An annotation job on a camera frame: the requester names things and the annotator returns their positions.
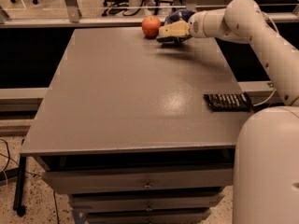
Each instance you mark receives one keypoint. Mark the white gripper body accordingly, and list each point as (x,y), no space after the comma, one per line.
(195,26)

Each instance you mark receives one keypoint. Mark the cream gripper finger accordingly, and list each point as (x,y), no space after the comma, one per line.
(176,29)

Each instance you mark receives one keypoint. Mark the blue kettle chip bag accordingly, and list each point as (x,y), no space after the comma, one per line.
(181,15)

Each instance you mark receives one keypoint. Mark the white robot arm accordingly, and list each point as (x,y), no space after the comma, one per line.
(266,169)

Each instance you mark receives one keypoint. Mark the red apple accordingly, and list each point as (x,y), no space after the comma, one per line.
(150,26)

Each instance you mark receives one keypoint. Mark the black office chair centre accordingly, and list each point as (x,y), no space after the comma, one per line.
(113,7)

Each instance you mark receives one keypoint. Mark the black snack bar packet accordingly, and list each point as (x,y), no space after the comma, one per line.
(226,102)

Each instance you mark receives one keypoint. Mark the grey metal railing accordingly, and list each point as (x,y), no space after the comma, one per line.
(88,13)

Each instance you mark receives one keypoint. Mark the grey drawer cabinet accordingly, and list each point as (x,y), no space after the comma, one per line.
(119,101)

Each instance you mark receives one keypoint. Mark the top grey drawer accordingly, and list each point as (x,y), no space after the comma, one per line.
(104,181)

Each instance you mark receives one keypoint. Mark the grey drawer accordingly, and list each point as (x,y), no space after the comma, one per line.
(162,216)
(104,181)
(146,200)

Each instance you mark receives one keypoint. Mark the middle grey drawer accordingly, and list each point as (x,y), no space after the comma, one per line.
(146,200)

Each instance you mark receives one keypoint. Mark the bottom grey drawer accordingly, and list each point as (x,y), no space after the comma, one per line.
(162,216)

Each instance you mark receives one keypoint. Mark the black stand leg with caster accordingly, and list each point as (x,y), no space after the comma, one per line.
(18,207)

